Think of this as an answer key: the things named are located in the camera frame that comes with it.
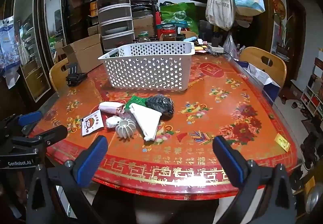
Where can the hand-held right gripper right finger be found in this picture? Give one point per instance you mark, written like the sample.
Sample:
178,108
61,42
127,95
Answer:
228,163

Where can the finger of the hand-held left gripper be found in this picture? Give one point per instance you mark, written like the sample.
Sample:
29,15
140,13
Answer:
30,117
43,136

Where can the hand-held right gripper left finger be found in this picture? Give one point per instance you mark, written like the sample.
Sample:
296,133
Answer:
92,160

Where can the white cartoon print sachet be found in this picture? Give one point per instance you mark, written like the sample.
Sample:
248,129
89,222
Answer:
92,123

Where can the small white plastic bag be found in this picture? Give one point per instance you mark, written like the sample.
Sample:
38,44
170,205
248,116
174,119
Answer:
112,122

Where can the white ribbed plastic wheel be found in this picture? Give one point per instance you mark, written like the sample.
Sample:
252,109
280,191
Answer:
125,129

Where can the black plastic bag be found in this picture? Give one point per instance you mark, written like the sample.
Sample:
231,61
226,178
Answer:
160,105

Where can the white perforated plastic basket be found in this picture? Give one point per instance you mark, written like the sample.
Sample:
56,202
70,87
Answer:
151,72

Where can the yellow card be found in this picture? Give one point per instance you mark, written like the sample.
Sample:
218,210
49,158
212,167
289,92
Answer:
282,142

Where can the black clamp holder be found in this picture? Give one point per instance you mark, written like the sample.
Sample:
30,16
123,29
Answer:
74,76

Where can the green packet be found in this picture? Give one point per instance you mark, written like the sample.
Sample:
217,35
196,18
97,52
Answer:
135,100

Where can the blue printed hanging bag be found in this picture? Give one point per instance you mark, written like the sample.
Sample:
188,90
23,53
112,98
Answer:
8,44

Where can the mirror door wardrobe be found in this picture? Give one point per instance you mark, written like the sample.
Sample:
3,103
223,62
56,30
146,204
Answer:
27,37

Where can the cardboard box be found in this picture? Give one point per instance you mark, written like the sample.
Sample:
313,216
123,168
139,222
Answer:
85,49

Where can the blue and white paper bag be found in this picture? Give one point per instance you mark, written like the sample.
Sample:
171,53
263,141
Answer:
260,77

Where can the small items shelf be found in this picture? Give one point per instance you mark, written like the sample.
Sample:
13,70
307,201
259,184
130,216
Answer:
313,100

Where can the clear plastic bag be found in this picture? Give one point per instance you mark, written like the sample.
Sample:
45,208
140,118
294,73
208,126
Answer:
230,45

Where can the light blue packet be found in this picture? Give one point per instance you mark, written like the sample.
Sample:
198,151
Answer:
190,39

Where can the green lid glass jar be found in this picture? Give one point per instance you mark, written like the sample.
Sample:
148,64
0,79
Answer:
143,37

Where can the grey stacked drawer unit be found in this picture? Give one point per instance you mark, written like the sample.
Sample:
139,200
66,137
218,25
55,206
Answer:
114,11

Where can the framed plant picture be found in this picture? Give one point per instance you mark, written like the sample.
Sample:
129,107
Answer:
281,29

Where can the red lid glass jar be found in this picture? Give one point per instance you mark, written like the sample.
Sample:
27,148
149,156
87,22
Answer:
169,32

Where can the green shopping bag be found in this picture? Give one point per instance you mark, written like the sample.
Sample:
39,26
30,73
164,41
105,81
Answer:
179,15

